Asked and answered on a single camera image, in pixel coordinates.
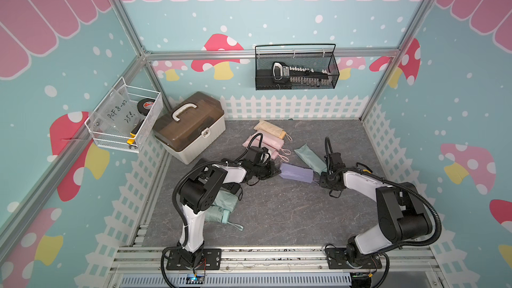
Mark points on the black umbrella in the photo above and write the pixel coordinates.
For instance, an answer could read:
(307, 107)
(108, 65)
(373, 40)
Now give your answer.
(234, 189)

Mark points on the pink sleeved umbrella front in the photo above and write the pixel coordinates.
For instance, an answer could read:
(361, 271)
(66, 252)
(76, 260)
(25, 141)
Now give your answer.
(273, 153)

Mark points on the brown lidded white toolbox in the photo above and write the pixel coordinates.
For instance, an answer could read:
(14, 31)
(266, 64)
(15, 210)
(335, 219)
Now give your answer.
(191, 127)

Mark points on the beige sleeved umbrella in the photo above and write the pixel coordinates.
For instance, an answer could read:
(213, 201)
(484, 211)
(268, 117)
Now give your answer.
(272, 129)

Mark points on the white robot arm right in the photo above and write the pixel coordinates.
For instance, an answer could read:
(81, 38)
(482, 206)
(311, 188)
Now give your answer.
(404, 217)

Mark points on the yellow black tool in bin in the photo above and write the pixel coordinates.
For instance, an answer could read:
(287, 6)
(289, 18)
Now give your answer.
(133, 134)

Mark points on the black tape roll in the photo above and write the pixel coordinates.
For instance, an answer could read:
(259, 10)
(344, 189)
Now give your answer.
(144, 106)

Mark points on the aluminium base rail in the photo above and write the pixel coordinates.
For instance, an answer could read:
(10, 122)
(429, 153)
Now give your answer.
(309, 266)

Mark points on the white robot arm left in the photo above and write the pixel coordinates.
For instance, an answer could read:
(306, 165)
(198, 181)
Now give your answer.
(196, 192)

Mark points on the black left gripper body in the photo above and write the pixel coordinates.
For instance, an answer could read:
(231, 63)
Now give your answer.
(263, 170)

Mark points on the socket set in basket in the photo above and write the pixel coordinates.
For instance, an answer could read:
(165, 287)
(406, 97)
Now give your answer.
(285, 76)

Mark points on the mint green sleeved umbrella right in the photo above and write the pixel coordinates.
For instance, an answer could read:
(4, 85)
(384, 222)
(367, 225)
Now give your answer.
(311, 159)

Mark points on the pink sleeved umbrella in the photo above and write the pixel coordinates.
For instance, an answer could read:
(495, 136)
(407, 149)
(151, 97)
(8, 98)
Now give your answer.
(273, 153)
(272, 141)

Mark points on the lilac sleeved umbrella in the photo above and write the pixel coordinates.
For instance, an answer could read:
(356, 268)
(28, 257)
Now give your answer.
(295, 173)

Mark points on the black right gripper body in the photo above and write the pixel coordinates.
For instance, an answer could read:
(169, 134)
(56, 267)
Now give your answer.
(325, 181)

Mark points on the clear acrylic wall bin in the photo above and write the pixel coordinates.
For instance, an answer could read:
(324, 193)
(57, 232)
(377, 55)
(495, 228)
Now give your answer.
(112, 121)

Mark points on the mint green sleeve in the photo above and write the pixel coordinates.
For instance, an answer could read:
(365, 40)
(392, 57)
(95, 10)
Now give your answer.
(226, 200)

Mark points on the pink sleeved umbrella rear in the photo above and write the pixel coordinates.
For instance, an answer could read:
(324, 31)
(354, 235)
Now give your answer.
(272, 141)

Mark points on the black wire wall basket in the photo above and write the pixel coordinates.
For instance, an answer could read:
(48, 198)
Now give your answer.
(296, 66)

